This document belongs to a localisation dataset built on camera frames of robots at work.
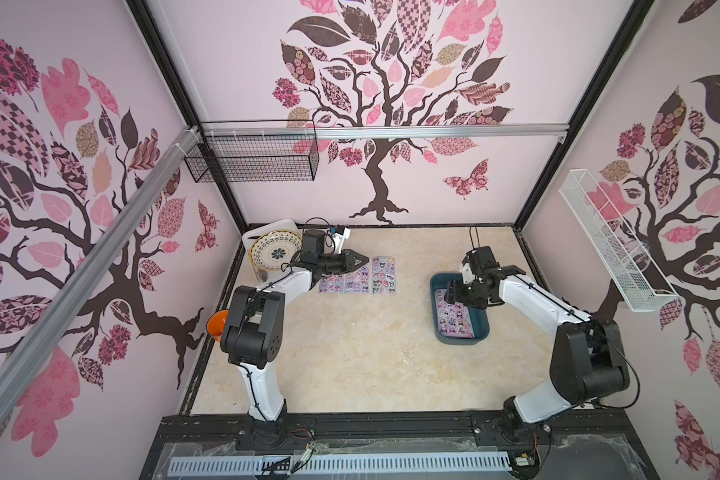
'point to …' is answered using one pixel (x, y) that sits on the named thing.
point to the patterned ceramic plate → (273, 249)
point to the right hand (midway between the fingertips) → (455, 302)
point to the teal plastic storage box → (455, 324)
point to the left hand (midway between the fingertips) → (365, 263)
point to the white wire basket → (638, 277)
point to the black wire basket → (254, 151)
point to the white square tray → (287, 225)
